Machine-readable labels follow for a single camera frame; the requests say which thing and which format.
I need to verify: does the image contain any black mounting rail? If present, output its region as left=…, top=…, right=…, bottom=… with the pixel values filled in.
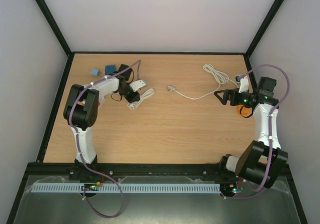
left=23, top=162, right=238, bottom=183

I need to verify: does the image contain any orange power strip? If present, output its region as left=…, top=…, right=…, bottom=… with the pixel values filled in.
left=236, top=105, right=252, bottom=117

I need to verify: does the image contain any dark blue cube socket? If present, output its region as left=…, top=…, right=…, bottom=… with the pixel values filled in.
left=104, top=64, right=117, bottom=75

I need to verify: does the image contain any light blue cable duct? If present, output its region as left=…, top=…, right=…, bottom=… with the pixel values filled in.
left=30, top=183, right=221, bottom=194

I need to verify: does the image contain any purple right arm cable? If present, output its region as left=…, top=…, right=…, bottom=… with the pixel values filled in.
left=222, top=64, right=291, bottom=200

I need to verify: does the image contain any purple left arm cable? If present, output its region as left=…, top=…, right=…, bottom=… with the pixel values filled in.
left=68, top=59, right=142, bottom=218

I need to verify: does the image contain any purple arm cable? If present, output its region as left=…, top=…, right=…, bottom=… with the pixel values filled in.
left=68, top=59, right=142, bottom=218
left=222, top=64, right=291, bottom=200

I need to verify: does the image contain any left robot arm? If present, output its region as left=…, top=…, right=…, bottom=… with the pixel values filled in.
left=63, top=64, right=147, bottom=165

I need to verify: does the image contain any white cable of orange strip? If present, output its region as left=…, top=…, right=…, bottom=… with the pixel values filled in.
left=165, top=64, right=241, bottom=100

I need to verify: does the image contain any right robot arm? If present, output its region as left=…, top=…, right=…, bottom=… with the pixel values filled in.
left=214, top=77, right=288, bottom=189

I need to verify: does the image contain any light blue usb charger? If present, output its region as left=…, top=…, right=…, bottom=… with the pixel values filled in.
left=90, top=68, right=101, bottom=77

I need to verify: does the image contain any black cage frame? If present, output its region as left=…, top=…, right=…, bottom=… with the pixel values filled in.
left=6, top=0, right=308, bottom=224

